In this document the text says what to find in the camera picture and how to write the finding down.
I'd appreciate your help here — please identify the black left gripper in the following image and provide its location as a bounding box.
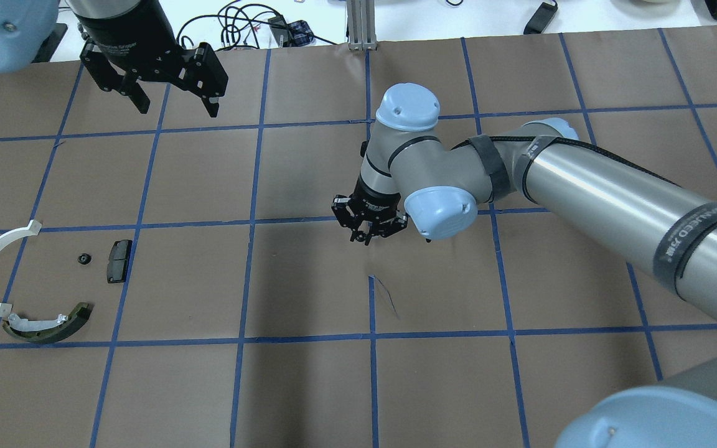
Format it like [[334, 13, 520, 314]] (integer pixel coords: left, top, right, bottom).
[[72, 1, 228, 118]]

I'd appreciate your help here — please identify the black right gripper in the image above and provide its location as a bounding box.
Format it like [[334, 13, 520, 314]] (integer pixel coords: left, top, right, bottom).
[[331, 178, 409, 246]]

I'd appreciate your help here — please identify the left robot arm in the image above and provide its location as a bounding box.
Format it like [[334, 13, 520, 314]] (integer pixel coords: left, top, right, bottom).
[[0, 1, 228, 118]]

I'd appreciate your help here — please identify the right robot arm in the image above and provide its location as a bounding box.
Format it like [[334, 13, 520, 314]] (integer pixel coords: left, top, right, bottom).
[[331, 84, 717, 447]]

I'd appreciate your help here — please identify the curved brake shoe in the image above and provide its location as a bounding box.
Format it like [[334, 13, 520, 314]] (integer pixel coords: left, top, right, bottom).
[[2, 302, 93, 344]]

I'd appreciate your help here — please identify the black power adapter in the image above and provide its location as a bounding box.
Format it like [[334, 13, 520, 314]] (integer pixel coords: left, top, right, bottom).
[[522, 1, 560, 35]]

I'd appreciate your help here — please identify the aluminium frame post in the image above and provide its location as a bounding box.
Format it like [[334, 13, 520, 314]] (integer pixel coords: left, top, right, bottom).
[[345, 0, 378, 52]]

